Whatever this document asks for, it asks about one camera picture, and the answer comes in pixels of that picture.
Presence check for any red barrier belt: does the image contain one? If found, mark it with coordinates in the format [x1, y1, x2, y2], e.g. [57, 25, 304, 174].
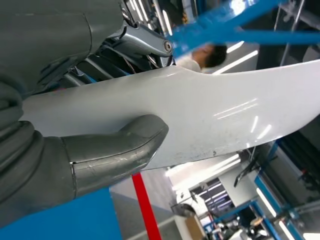
[131, 172, 163, 240]

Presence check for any person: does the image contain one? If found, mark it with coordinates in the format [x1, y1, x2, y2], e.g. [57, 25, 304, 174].
[174, 43, 228, 74]

